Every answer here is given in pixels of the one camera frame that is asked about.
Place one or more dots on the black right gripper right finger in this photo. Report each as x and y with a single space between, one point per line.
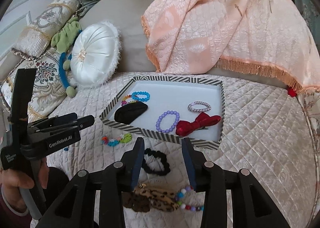
251 204

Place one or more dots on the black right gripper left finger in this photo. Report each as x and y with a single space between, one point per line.
95 199

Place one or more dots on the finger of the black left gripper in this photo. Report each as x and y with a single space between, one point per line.
80 124
53 121

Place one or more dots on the black velvet pouch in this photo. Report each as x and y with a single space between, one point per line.
128 113

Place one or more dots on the leopard print brown scrunchie bow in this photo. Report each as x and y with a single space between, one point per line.
144 197

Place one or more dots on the black scrunchie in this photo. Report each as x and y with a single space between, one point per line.
156 163

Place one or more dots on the red fabric bow clip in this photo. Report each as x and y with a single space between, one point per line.
184 128

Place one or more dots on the left hand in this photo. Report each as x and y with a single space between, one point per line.
13 180

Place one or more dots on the floral embroidered pillow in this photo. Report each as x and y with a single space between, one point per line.
48 91

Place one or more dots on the round white satin cushion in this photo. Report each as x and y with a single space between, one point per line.
95 54

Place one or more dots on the green blue plush toy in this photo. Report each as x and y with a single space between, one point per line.
62 41

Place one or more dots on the cream bolster pillow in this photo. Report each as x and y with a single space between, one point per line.
36 37

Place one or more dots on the striped white tray box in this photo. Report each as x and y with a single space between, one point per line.
169 100

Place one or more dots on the peach fringed blanket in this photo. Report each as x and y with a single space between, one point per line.
259 37

